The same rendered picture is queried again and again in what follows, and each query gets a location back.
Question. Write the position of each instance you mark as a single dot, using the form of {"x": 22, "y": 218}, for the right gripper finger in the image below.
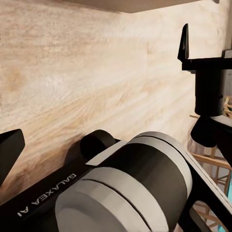
{"x": 183, "y": 53}

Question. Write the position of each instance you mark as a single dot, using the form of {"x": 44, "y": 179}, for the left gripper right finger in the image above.
{"x": 224, "y": 144}

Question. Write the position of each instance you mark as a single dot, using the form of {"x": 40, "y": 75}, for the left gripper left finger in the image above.
{"x": 12, "y": 144}

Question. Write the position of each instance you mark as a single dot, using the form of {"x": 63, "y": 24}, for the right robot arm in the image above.
{"x": 210, "y": 90}

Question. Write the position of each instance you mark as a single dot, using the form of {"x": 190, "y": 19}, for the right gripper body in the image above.
{"x": 210, "y": 77}

